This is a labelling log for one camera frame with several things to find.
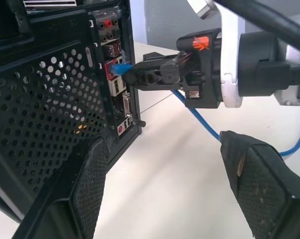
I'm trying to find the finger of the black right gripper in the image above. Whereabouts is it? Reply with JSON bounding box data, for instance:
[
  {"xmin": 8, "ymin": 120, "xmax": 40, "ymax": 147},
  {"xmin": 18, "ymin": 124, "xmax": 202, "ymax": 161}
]
[
  {"xmin": 142, "ymin": 51, "xmax": 179, "ymax": 63},
  {"xmin": 123, "ymin": 51, "xmax": 190, "ymax": 92}
]

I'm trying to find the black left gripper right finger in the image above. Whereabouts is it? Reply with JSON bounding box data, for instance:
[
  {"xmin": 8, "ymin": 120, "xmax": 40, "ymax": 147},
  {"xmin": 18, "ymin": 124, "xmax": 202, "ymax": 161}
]
[{"xmin": 219, "ymin": 130, "xmax": 300, "ymax": 239}]

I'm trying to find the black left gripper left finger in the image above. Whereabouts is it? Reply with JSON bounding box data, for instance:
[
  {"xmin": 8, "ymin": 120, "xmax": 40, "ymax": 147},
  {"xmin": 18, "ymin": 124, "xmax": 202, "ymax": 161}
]
[{"xmin": 11, "ymin": 135, "xmax": 111, "ymax": 239}]

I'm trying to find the blue ethernet cable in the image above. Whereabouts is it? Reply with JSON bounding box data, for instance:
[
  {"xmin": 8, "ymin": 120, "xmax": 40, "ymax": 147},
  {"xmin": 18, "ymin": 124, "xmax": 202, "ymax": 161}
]
[{"xmin": 109, "ymin": 49, "xmax": 300, "ymax": 158}]

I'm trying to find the black computer tower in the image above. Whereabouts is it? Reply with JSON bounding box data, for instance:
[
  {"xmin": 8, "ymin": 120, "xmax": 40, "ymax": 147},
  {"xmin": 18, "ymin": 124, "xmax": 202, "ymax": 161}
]
[{"xmin": 0, "ymin": 0, "xmax": 147, "ymax": 224}]

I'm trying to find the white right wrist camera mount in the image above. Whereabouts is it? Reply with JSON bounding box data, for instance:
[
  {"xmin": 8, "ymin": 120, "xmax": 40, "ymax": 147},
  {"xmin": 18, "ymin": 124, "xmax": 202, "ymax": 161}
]
[{"xmin": 187, "ymin": 0, "xmax": 244, "ymax": 109}]

